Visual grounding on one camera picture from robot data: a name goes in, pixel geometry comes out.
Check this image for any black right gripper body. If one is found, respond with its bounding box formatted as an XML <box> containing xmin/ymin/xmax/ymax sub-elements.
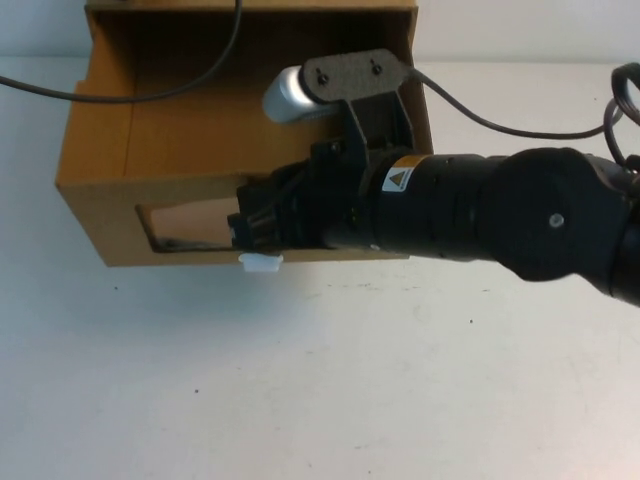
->
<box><xmin>271</xmin><ymin>138</ymin><xmax>374</xmax><ymax>250</ymax></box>

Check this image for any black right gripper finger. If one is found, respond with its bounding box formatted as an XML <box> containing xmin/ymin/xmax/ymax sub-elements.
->
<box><xmin>235</xmin><ymin>167</ymin><xmax>283</xmax><ymax>217</ymax></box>
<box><xmin>226</xmin><ymin>213</ymin><xmax>282</xmax><ymax>250</ymax></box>

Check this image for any cardboard drawer with worn window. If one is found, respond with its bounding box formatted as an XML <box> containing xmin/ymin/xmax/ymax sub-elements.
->
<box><xmin>54</xmin><ymin>6</ymin><xmax>435</xmax><ymax>269</ymax></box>

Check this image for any white handle of worn-window drawer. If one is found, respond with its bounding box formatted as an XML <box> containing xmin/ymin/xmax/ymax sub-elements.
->
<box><xmin>238</xmin><ymin>252</ymin><xmax>284</xmax><ymax>274</ymax></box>

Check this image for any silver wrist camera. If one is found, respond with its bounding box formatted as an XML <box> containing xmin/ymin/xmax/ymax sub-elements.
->
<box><xmin>261</xmin><ymin>64</ymin><xmax>347</xmax><ymax>126</ymax></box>

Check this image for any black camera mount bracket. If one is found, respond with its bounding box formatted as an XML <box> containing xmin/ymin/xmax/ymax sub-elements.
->
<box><xmin>301</xmin><ymin>47</ymin><xmax>417</xmax><ymax>169</ymax></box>

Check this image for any long thin black cable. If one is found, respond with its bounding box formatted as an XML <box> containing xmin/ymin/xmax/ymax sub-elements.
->
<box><xmin>0</xmin><ymin>0</ymin><xmax>245</xmax><ymax>105</ymax></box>

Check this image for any black camera cable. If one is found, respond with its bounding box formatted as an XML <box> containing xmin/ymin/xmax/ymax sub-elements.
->
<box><xmin>409</xmin><ymin>67</ymin><xmax>632</xmax><ymax>140</ymax></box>

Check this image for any black looped cable bundle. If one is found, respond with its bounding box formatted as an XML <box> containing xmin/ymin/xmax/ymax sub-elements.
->
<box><xmin>604</xmin><ymin>61</ymin><xmax>640</xmax><ymax>169</ymax></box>

